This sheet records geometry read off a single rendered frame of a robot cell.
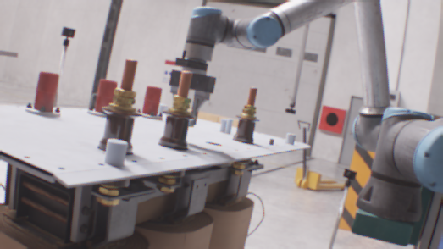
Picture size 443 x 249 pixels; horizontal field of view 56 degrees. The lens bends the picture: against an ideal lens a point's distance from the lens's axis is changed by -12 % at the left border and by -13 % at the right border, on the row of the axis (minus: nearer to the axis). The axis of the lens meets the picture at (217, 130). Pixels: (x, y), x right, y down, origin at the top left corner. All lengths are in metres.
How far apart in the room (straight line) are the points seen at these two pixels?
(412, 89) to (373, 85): 4.56
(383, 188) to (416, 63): 5.20
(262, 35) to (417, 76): 5.10
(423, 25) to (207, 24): 5.22
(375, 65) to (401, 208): 0.71
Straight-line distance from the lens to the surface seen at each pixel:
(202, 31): 1.38
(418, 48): 6.35
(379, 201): 1.16
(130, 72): 1.03
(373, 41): 1.71
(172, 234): 1.47
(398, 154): 1.09
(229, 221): 1.88
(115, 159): 0.89
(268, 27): 1.30
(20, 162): 0.81
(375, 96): 1.74
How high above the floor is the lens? 1.55
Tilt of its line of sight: 5 degrees down
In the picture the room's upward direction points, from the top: 11 degrees clockwise
